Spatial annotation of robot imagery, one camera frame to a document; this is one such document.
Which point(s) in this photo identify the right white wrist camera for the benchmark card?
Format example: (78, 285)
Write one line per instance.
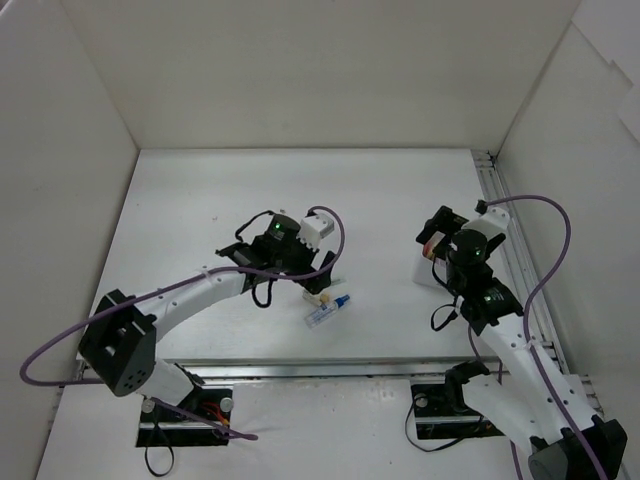
(491, 222)

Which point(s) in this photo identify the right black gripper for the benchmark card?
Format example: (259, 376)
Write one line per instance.
(439, 226)

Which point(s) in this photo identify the white container box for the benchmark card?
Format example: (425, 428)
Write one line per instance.
(428, 271)

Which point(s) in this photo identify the purple pink highlighter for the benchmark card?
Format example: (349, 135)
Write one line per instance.
(429, 248)

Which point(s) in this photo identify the front aluminium rail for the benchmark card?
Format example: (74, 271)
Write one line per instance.
(281, 369)

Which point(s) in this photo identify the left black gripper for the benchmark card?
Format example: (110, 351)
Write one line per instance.
(304, 258)

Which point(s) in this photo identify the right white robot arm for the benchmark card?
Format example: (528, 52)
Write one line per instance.
(541, 413)

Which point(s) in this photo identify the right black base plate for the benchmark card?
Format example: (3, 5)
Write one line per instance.
(434, 418)

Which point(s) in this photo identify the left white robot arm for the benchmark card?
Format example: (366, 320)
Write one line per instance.
(120, 345)

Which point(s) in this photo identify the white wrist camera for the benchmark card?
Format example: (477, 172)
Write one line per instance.
(491, 222)
(313, 229)

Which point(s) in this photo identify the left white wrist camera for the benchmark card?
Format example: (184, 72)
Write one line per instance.
(313, 229)

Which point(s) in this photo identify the clear blue spray bottle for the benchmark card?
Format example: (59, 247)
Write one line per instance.
(325, 311)

